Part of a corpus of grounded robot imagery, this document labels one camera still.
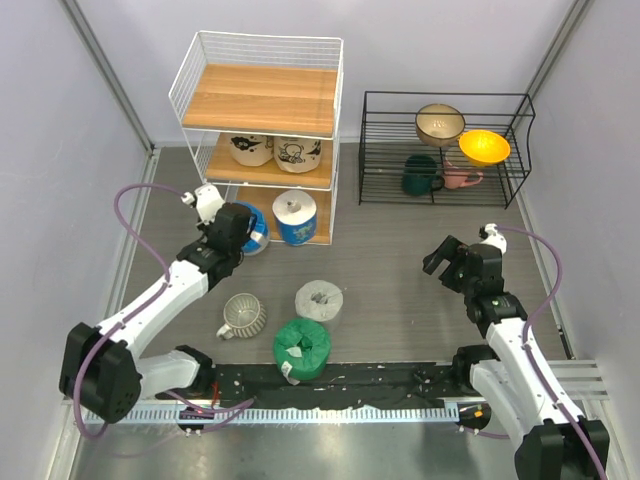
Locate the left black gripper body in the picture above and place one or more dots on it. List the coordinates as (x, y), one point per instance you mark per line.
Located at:
(237, 251)

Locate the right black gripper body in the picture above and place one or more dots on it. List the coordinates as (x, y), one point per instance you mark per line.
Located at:
(469, 282)

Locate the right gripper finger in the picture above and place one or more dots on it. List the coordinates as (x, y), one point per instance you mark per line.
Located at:
(451, 249)
(452, 278)

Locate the blue white plastic-wrapped roll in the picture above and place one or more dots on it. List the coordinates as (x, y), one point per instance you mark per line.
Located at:
(257, 236)

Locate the white roll blue wrapper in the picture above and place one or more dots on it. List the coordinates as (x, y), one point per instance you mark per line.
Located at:
(295, 214)

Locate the brown paper roll with cartoon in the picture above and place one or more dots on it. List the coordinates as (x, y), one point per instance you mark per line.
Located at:
(297, 154)

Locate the grey paper towel roll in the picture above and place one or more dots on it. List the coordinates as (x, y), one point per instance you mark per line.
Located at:
(321, 302)

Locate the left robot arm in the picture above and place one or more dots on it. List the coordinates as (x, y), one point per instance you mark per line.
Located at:
(103, 370)

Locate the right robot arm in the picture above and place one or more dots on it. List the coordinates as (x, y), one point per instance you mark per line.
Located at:
(552, 437)

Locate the pink mug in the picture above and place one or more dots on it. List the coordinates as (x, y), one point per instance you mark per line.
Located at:
(457, 173)

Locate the dark green mug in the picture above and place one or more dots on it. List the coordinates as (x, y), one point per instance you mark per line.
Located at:
(422, 175)

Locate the grey ribbed mug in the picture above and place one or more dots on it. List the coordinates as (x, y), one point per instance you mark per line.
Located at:
(244, 315)

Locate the yellow bowl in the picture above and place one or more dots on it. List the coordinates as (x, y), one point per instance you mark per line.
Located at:
(484, 147)

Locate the brown glass bowl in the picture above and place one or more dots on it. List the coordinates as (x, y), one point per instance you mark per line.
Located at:
(439, 125)

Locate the green wrapped paper roll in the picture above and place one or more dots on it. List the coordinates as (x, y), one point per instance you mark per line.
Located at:
(301, 350)

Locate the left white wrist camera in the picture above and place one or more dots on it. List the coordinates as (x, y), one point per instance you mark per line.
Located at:
(206, 200)

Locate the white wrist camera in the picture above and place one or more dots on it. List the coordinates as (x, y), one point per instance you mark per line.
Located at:
(490, 235)
(206, 200)

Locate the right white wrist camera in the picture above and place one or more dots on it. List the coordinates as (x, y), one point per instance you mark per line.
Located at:
(490, 235)

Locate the black wire rack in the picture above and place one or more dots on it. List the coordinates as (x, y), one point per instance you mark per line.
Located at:
(388, 137)

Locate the white wire wooden shelf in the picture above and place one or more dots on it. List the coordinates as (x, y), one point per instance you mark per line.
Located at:
(239, 83)

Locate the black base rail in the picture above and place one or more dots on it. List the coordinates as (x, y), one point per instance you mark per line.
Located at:
(340, 386)

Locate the slotted cable duct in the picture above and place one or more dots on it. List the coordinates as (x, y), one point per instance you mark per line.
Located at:
(172, 412)

